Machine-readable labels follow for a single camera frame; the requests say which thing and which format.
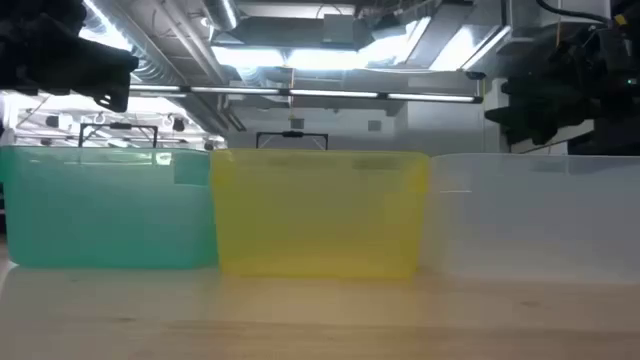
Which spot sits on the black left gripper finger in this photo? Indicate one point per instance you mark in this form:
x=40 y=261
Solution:
x=116 y=99
x=107 y=70

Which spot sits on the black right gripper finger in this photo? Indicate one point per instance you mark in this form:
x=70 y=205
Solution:
x=530 y=122
x=532 y=90

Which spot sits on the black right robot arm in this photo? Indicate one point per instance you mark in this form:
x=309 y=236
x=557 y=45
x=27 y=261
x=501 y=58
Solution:
x=620 y=65

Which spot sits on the clear plastic bin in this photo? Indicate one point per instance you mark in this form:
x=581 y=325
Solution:
x=535 y=220

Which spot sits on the teal plastic bin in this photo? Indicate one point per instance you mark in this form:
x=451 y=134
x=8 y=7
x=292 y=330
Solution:
x=105 y=215

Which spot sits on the long ceiling light bar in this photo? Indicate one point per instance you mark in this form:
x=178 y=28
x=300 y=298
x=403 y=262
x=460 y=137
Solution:
x=325 y=93

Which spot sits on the yellow plastic bin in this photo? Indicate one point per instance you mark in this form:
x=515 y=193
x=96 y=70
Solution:
x=320 y=215

